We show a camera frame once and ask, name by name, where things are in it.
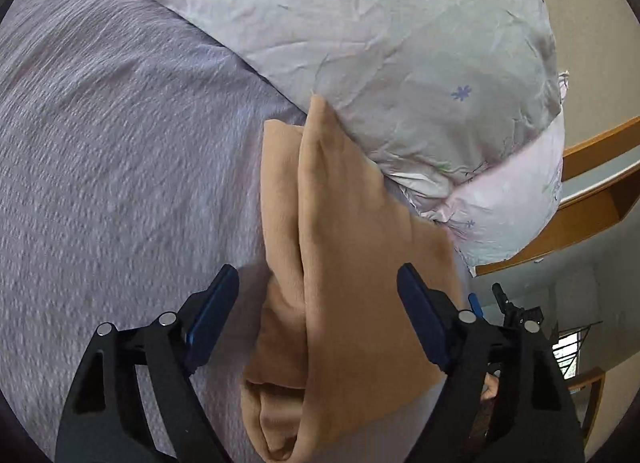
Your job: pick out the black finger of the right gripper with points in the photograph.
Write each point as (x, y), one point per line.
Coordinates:
(475, 305)

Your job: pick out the floral pillow near wall switch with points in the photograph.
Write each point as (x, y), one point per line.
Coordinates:
(368, 57)

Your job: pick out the lavender bed sheet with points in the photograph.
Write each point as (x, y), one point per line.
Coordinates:
(130, 158)

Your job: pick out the tan fleece garment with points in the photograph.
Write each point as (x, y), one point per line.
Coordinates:
(335, 349)

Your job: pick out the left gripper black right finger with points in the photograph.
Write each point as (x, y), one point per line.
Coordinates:
(534, 417)

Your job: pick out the floral pillow near door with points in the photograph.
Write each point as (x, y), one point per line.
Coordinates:
(505, 207)

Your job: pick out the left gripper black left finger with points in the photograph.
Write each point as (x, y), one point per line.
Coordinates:
(103, 419)

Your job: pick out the orange wooden door frame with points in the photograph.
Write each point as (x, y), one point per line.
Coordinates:
(600, 187)

